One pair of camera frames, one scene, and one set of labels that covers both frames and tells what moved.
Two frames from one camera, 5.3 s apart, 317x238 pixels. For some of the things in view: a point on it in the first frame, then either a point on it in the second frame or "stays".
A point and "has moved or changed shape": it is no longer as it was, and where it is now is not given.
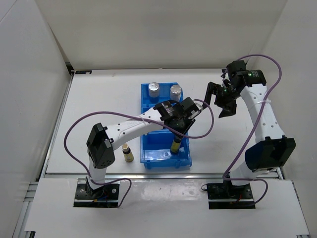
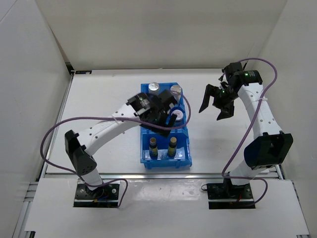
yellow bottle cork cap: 176,144 has moved or changed shape
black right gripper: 229,109 stays
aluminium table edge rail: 150,175 stays
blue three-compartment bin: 155,146 stays
